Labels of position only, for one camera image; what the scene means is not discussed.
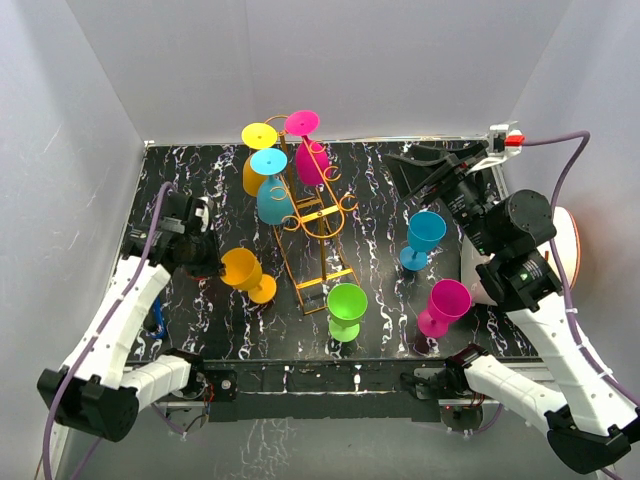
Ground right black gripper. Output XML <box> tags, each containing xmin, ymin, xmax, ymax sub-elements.
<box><xmin>382</xmin><ymin>142</ymin><xmax>500</xmax><ymax>256</ymax></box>

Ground orange plastic wine glass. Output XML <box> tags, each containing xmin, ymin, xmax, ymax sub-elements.
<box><xmin>221</xmin><ymin>247</ymin><xmax>277</xmax><ymax>304</ymax></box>

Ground light blue plastic wine glass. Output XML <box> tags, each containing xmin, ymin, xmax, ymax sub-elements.
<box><xmin>250</xmin><ymin>148</ymin><xmax>294</xmax><ymax>226</ymax></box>

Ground magenta plastic wine glass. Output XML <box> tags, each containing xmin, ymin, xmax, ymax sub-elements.
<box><xmin>284</xmin><ymin>110</ymin><xmax>329</xmax><ymax>186</ymax></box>

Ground yellow-orange plastic wine glass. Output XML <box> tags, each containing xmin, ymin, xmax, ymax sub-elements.
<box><xmin>241</xmin><ymin>122</ymin><xmax>279</xmax><ymax>198</ymax></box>

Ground green plastic wine glass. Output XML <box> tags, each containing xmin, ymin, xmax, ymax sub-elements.
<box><xmin>327</xmin><ymin>283</ymin><xmax>368</xmax><ymax>343</ymax></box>

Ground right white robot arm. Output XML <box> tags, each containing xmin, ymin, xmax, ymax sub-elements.
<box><xmin>383</xmin><ymin>144</ymin><xmax>639</xmax><ymax>474</ymax></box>

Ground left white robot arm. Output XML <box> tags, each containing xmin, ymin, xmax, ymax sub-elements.
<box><xmin>37</xmin><ymin>192</ymin><xmax>224</xmax><ymax>442</ymax></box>

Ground white cylindrical lamp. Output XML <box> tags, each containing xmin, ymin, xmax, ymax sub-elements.
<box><xmin>460</xmin><ymin>206</ymin><xmax>581</xmax><ymax>306</ymax></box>

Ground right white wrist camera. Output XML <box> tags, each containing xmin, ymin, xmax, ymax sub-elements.
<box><xmin>469</xmin><ymin>121</ymin><xmax>525</xmax><ymax>173</ymax></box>

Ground gold wire wine glass rack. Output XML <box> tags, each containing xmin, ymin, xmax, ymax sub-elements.
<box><xmin>266</xmin><ymin>113</ymin><xmax>358</xmax><ymax>315</ymax></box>

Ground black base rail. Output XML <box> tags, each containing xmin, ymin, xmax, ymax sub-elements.
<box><xmin>164</xmin><ymin>358</ymin><xmax>501</xmax><ymax>424</ymax></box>

